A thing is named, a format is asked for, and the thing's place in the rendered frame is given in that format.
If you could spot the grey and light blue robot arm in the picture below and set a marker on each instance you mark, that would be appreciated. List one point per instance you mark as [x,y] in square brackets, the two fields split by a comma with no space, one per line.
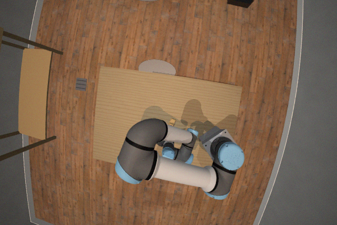
[138,160]

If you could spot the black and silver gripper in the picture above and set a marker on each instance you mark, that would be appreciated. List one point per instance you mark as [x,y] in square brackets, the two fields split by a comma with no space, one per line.
[163,142]

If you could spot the tan wooden tray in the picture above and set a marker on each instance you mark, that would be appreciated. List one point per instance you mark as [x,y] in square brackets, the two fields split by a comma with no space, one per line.
[172,121]

